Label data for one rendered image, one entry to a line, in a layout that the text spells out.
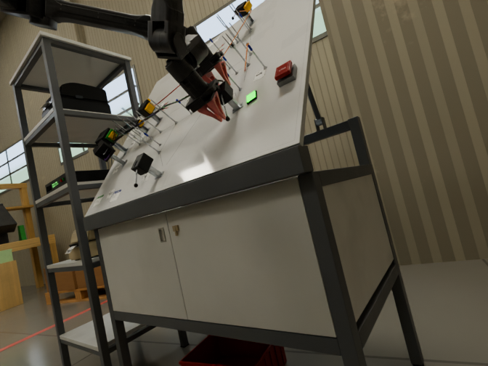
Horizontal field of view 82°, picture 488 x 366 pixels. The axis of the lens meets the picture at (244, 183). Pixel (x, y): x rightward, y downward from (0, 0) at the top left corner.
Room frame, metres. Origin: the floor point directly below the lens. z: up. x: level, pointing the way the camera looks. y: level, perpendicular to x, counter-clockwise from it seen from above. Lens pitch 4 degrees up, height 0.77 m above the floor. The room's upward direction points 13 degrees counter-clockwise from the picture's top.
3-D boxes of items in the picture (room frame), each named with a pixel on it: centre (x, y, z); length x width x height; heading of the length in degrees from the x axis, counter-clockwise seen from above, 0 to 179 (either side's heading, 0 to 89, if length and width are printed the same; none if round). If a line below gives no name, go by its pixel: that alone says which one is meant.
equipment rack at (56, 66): (1.74, 0.93, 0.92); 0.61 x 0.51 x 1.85; 53
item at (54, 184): (1.66, 0.92, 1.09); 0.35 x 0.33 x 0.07; 53
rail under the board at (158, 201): (1.01, 0.31, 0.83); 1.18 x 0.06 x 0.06; 53
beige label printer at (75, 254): (1.63, 0.87, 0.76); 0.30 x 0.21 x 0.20; 146
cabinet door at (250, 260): (0.86, 0.08, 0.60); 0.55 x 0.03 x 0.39; 53
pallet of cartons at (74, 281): (4.05, 2.22, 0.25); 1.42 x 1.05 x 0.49; 61
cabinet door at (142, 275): (1.19, 0.52, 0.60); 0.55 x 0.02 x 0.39; 53
